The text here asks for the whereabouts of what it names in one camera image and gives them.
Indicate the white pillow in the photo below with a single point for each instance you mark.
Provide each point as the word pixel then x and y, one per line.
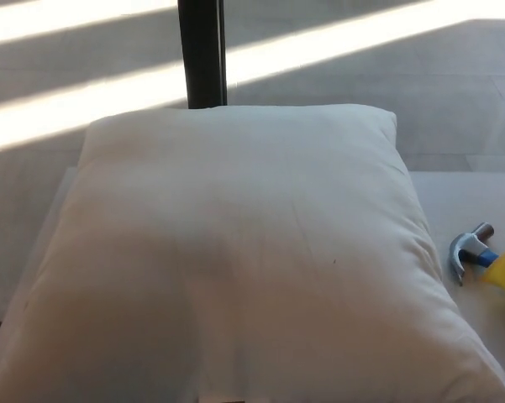
pixel 235 252

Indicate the black vertical post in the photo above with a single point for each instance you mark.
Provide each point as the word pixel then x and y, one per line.
pixel 201 54

